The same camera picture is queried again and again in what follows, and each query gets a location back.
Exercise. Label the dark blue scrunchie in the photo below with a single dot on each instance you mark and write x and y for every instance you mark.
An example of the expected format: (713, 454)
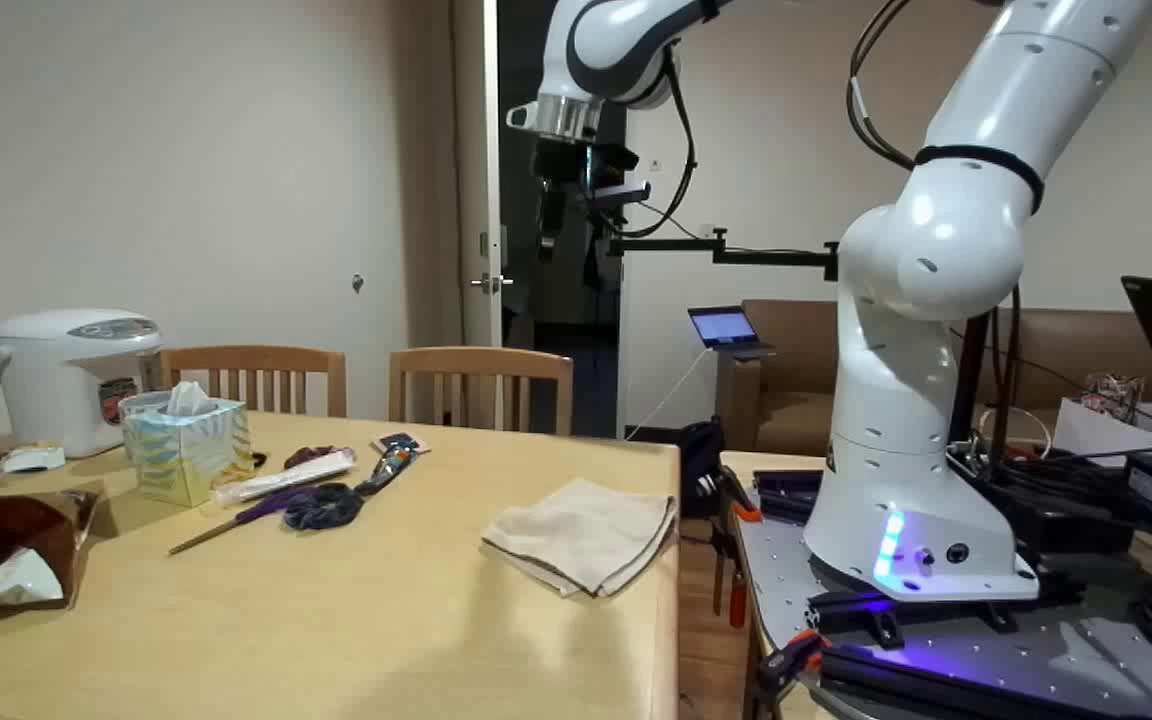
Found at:
(327, 504)

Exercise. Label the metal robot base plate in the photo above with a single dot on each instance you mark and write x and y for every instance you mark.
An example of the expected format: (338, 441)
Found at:
(949, 653)

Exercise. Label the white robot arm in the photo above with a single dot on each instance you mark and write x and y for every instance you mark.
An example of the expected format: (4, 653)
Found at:
(923, 402)

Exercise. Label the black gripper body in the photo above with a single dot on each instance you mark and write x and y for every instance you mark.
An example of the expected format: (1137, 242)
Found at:
(585, 181)

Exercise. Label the white tube packet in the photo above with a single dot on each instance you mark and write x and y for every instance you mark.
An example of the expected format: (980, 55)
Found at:
(289, 472)

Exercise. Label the brown paper bag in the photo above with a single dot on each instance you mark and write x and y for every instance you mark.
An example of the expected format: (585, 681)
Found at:
(38, 522)

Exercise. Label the small white wrapper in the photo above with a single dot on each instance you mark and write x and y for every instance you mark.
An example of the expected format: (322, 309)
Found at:
(32, 460)

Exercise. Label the wooden chair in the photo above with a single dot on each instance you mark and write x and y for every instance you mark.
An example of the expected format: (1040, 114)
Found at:
(483, 360)
(258, 360)

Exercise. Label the white crumpled wrapper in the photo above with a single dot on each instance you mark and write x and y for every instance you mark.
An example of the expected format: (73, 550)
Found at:
(9, 587)

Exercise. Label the dark red scrunchie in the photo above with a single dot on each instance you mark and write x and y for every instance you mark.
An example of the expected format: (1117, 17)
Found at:
(311, 459)

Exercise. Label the white electric water boiler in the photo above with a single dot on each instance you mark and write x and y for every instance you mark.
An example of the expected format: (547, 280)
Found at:
(61, 383)

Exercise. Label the small blue screen tablet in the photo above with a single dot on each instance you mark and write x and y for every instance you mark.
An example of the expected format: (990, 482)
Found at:
(726, 327)

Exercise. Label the striped tissue box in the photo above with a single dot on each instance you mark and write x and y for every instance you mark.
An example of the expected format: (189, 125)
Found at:
(185, 441)

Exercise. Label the beige folded towel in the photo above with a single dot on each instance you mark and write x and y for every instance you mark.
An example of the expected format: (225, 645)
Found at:
(580, 538)

